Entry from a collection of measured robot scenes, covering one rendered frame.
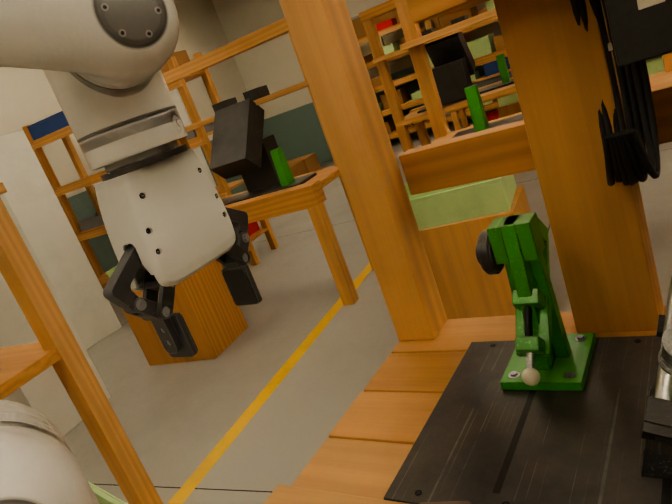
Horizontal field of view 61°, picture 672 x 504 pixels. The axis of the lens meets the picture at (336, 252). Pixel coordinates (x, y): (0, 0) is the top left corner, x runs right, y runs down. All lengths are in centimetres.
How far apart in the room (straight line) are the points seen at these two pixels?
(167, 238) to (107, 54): 15
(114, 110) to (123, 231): 9
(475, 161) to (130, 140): 81
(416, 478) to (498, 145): 62
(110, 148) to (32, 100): 851
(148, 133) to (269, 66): 1190
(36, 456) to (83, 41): 26
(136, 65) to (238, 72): 1231
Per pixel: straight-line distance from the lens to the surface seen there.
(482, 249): 94
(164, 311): 48
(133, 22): 41
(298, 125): 1226
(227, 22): 1277
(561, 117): 101
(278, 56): 1223
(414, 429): 102
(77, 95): 48
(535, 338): 94
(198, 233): 50
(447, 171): 119
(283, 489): 98
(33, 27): 40
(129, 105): 47
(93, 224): 739
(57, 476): 41
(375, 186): 116
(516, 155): 114
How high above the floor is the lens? 146
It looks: 16 degrees down
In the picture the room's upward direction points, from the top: 20 degrees counter-clockwise
